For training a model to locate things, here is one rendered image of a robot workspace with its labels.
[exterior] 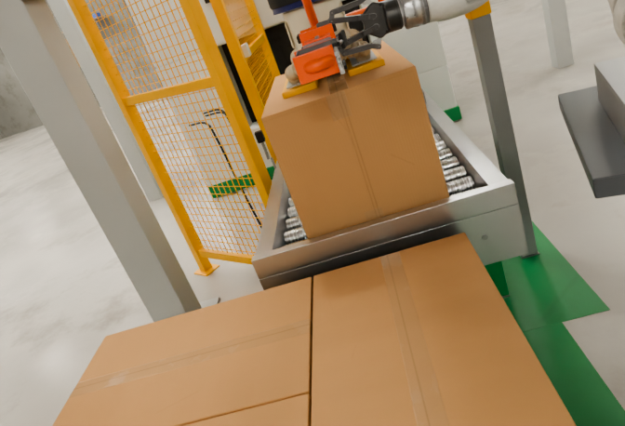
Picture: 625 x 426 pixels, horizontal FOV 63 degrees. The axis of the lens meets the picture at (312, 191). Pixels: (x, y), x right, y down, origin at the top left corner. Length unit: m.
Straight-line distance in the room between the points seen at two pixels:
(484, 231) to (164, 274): 1.39
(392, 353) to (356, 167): 0.52
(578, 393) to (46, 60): 2.00
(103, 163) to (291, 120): 1.03
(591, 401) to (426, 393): 0.77
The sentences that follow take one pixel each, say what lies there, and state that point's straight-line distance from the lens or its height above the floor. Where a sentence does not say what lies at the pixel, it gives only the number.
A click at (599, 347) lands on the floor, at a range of 1.77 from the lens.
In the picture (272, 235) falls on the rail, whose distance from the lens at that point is 1.49.
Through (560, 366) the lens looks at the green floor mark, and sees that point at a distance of 1.71.
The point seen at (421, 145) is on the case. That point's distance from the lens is 1.34.
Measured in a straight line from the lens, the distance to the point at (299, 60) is 0.92.
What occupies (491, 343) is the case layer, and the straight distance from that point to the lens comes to 0.99.
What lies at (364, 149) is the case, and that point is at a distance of 1.32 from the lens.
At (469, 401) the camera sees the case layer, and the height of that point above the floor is 0.54.
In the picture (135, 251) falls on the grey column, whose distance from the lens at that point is 2.26.
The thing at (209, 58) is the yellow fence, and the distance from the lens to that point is 1.99.
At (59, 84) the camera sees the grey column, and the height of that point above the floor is 1.18.
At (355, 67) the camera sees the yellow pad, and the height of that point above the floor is 0.97.
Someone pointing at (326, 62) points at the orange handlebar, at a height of 1.07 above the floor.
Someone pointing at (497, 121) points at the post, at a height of 0.57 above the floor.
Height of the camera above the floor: 1.21
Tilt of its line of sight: 21 degrees down
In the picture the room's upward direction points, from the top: 20 degrees counter-clockwise
